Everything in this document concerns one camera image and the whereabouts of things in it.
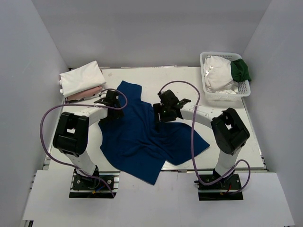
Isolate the blue t shirt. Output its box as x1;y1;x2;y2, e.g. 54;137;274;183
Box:
98;81;210;185

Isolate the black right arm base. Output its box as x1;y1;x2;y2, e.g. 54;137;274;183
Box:
194;174;243;201

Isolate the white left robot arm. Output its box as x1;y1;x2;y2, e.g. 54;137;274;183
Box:
53;89;128;189

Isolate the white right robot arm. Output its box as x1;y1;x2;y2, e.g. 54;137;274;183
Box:
153;90;250;189

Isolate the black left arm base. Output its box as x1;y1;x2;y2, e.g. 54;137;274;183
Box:
69;170;119;199

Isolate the folded white t shirt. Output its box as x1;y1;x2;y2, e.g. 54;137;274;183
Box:
59;61;106;97

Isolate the folded pink t shirt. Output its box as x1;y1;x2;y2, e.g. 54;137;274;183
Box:
66;86;102;102

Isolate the white t shirt in basket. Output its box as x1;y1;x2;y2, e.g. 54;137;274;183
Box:
203;55;238;95

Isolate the white plastic basket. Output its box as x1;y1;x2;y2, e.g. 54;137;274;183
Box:
200;52;251;101

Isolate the dark green t shirt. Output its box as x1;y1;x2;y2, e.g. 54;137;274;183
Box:
231;58;251;83

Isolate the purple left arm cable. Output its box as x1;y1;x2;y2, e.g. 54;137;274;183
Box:
40;88;129;198

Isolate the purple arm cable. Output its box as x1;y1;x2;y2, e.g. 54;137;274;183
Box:
40;88;129;198
158;80;251;192

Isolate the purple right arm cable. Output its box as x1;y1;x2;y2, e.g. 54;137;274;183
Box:
158;80;251;192

